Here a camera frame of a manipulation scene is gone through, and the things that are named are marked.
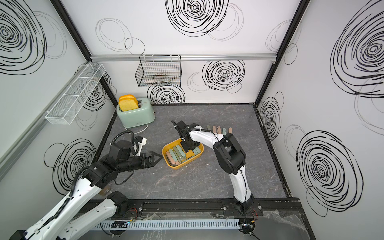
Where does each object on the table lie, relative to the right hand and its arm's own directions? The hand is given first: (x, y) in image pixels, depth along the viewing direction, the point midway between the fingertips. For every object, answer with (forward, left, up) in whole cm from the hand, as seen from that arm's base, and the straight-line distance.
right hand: (190, 146), depth 94 cm
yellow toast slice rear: (+22, +40, +20) cm, 50 cm away
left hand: (-16, +15, +17) cm, 28 cm away
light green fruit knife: (-5, +4, -1) cm, 7 cm away
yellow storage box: (-5, +1, 0) cm, 5 cm away
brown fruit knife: (+16, -28, -3) cm, 32 cm away
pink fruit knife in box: (-8, +12, 0) cm, 14 cm away
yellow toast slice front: (+19, +40, +20) cm, 48 cm away
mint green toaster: (+19, +32, +8) cm, 39 cm away
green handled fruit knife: (-5, +11, -1) cm, 12 cm away
